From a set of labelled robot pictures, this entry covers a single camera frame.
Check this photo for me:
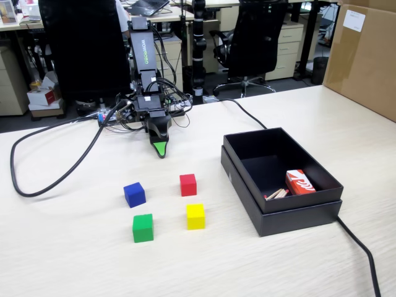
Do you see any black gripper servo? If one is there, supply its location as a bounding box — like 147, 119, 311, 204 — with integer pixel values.
132, 95, 173, 159

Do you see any green cube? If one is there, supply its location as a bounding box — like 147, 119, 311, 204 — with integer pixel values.
132, 213, 155, 244

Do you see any red cube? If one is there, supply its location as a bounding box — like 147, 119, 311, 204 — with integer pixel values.
179, 173, 198, 197

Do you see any blue cube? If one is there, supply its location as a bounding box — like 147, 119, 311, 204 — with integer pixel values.
123, 181, 147, 209

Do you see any yellow cube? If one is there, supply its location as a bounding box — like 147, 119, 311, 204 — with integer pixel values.
186, 203, 206, 231

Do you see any robot controller circuit board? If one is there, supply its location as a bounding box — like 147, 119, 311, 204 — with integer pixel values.
97, 106, 125, 126

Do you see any beige drawer cabinet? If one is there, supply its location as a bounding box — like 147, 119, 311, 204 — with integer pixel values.
153, 38, 184, 93
265, 23, 304, 82
0, 46, 30, 117

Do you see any black jointed pole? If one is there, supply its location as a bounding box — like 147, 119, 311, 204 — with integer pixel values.
191, 0, 207, 105

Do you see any black cardboard box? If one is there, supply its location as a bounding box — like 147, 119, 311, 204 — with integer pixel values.
223, 126, 345, 215

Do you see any black mesh office chair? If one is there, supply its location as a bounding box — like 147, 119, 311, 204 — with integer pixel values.
37, 0, 132, 114

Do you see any white red small carton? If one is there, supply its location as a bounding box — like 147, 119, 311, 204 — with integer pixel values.
27, 85, 62, 108

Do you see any wooden match red head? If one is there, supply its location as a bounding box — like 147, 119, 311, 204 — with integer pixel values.
265, 191, 291, 201
265, 189, 288, 201
264, 188, 286, 200

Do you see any black laptop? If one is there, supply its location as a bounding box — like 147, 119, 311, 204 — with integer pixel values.
127, 0, 171, 17

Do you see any black office chair with armrests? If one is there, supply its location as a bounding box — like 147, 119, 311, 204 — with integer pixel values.
209, 0, 289, 98

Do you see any orange white matchbox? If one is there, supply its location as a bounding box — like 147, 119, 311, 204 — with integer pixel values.
285, 169, 317, 196

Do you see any black open box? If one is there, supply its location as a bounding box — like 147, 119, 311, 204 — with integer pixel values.
220, 145, 343, 238

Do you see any black trash bin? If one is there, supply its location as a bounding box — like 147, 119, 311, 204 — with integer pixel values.
312, 56, 330, 85

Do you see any beige office desk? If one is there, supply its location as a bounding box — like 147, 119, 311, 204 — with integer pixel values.
0, 6, 196, 32

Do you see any framed picture card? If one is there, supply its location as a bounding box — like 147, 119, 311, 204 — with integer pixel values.
0, 3, 18, 25

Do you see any large brown cardboard box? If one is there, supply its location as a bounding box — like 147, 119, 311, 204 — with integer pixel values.
321, 0, 396, 123

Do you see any thick black looped cable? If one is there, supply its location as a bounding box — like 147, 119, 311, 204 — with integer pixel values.
9, 100, 131, 198

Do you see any thick black long cable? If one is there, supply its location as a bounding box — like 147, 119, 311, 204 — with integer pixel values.
216, 98, 382, 297

